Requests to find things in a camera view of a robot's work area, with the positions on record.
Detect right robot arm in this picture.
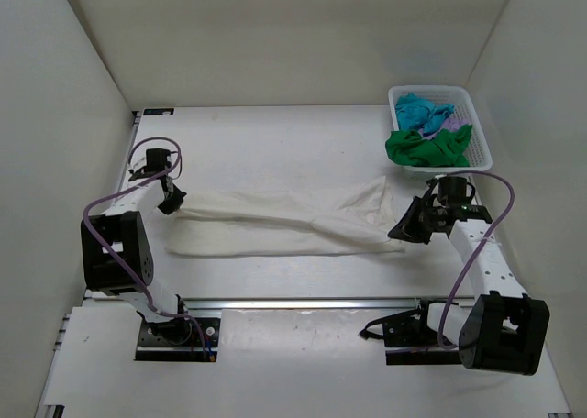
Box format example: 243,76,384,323
388,170,550,376

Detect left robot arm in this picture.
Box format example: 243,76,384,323
81,148,194,346

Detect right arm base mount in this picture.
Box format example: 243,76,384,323
359,299,461,367

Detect teal t shirt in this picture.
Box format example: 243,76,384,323
394,93,455,137

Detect aluminium table rail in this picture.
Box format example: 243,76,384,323
186,298,418,310

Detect black label sticker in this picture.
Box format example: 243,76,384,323
142,108,174,116

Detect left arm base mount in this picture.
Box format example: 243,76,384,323
135,310,221,363

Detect white plastic basket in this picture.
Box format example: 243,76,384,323
388,85,493,171

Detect white t shirt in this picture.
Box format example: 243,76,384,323
166,176,404,258

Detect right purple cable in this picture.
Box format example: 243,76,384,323
437,170,515,350

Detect green t shirt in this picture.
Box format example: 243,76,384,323
384,125,472,168

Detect lilac t shirt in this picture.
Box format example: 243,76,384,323
425,116,470,139

